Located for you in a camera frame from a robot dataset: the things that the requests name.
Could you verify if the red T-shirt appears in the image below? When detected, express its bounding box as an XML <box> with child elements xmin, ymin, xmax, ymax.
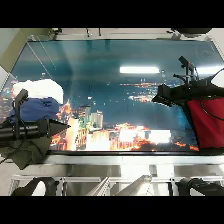
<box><xmin>185</xmin><ymin>95</ymin><xmax>224</xmax><ymax>151</ymax></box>

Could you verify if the blue garment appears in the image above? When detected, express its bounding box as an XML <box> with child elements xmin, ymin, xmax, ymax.
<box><xmin>9</xmin><ymin>96</ymin><xmax>63</xmax><ymax>123</ymax></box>

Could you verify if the silver frame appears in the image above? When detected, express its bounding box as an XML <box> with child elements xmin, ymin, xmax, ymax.
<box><xmin>9</xmin><ymin>154</ymin><xmax>224</xmax><ymax>197</ymax></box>

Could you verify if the black cable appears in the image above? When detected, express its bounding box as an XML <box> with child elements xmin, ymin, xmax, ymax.
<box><xmin>199</xmin><ymin>95</ymin><xmax>224</xmax><ymax>122</ymax></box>

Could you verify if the dark green garment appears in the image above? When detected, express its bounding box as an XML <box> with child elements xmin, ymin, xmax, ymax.
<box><xmin>0</xmin><ymin>135</ymin><xmax>53</xmax><ymax>171</ymax></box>

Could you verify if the white garment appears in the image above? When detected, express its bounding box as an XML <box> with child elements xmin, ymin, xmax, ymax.
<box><xmin>12</xmin><ymin>78</ymin><xmax>65</xmax><ymax>104</ymax></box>

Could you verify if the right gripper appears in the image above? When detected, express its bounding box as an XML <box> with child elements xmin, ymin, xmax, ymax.
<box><xmin>151</xmin><ymin>82</ymin><xmax>188</xmax><ymax>108</ymax></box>

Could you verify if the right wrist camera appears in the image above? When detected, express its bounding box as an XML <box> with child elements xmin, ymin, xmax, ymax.
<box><xmin>172</xmin><ymin>55</ymin><xmax>200</xmax><ymax>85</ymax></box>

